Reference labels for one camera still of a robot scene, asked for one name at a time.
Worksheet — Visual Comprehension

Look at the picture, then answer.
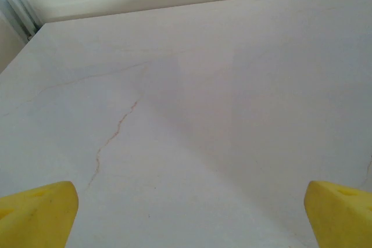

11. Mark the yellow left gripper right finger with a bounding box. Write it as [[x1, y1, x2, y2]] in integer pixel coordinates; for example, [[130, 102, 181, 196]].
[[303, 180, 372, 248]]

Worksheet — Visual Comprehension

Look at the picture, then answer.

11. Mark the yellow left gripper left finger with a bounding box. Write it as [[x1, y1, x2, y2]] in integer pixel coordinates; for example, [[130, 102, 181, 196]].
[[0, 181, 79, 248]]

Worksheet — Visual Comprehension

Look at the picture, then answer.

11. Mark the aluminium frame post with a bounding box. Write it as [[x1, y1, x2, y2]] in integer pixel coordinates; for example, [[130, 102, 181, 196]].
[[0, 0, 45, 39]]

